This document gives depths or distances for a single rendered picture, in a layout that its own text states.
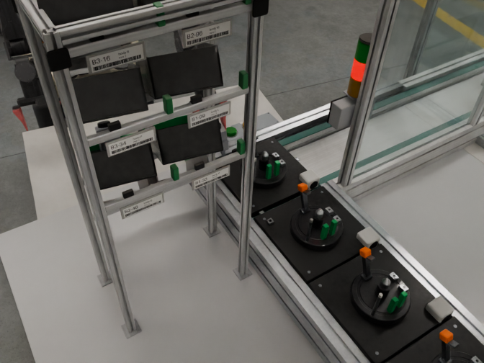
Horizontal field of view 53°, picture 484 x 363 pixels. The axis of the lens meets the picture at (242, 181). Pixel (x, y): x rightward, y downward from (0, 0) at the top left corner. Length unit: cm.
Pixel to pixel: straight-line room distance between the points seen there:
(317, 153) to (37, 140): 97
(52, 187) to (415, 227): 113
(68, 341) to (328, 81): 281
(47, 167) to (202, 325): 78
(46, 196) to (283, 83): 232
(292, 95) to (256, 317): 239
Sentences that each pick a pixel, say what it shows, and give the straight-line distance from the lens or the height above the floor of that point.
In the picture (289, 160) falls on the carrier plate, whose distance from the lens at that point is 150.
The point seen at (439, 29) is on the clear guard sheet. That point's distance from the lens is 136.
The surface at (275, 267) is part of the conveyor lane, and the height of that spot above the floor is 96.
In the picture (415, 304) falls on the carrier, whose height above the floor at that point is 97.
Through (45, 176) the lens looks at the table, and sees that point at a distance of 169.
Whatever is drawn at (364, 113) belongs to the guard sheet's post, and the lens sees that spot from 129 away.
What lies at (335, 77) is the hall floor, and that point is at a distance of 372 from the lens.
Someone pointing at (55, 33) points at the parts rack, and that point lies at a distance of 70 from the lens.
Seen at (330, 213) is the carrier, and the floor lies 100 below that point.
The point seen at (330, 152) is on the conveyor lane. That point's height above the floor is 92.
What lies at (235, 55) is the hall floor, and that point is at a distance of 388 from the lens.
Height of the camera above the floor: 198
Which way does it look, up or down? 45 degrees down
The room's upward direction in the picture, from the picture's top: 2 degrees clockwise
